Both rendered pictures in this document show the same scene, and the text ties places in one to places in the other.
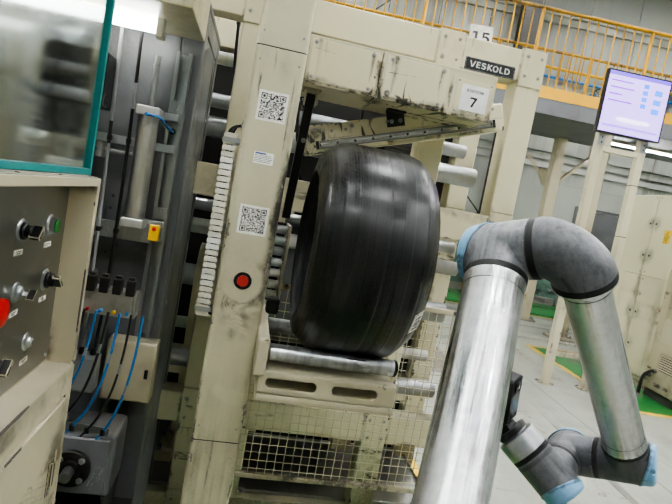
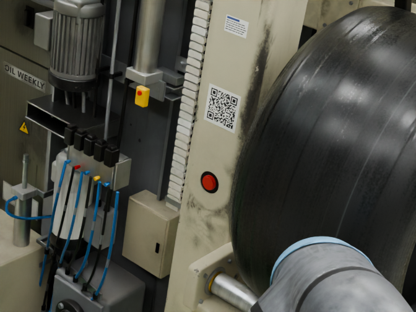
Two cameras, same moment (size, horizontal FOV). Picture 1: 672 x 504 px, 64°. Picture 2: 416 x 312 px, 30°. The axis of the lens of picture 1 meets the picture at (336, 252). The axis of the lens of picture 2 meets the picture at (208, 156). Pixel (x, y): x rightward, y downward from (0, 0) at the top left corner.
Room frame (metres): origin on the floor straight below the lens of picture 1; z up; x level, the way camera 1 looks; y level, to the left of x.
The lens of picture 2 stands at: (0.41, -0.71, 1.77)
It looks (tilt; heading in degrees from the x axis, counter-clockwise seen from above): 26 degrees down; 44
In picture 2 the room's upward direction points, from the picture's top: 10 degrees clockwise
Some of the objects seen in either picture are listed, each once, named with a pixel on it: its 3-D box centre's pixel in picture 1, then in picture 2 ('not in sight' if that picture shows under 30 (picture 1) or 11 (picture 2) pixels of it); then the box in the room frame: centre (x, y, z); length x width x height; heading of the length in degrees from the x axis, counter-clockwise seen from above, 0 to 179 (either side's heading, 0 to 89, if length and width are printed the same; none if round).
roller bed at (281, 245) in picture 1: (255, 262); not in sight; (1.85, 0.27, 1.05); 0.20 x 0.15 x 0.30; 100
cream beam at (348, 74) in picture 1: (393, 87); not in sight; (1.83, -0.09, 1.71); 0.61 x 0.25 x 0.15; 100
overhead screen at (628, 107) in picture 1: (632, 106); not in sight; (4.91, -2.34, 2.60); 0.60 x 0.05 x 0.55; 96
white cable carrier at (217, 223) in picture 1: (218, 225); (197, 103); (1.41, 0.31, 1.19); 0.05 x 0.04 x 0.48; 10
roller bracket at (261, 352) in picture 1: (261, 335); (251, 252); (1.48, 0.16, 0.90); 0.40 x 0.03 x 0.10; 10
